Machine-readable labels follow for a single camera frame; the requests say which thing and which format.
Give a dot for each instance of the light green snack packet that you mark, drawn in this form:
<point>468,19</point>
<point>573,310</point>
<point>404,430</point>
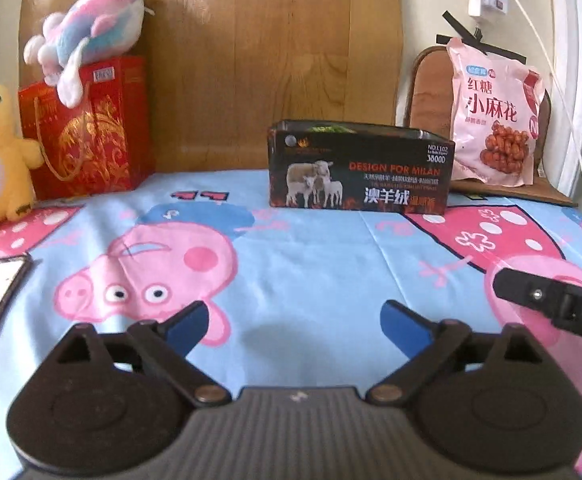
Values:
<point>330,128</point>

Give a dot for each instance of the brown wooden chair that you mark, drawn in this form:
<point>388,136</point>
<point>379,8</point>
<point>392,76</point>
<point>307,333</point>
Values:
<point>428,107</point>

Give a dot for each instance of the pink twisted snack bag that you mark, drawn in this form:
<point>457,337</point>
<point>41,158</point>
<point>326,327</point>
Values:
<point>494,117</point>

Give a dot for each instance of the white wall charger plug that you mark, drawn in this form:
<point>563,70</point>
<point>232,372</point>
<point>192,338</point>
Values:
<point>487,8</point>

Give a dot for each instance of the cartoon pig blue tablecloth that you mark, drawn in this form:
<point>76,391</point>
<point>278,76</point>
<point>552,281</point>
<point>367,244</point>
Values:
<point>295,295</point>

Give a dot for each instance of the black sheep print box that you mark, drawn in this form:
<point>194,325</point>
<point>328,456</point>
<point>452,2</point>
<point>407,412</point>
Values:
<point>377,168</point>

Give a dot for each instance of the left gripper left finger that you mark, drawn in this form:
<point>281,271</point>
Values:
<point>164,347</point>

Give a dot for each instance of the red gift bag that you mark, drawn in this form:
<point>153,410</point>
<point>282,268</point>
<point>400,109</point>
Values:
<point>103,145</point>

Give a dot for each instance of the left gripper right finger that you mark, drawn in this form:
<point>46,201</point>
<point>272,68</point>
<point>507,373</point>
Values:
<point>431,349</point>

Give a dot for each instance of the pastel unicorn plush toy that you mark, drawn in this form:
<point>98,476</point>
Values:
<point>89,32</point>

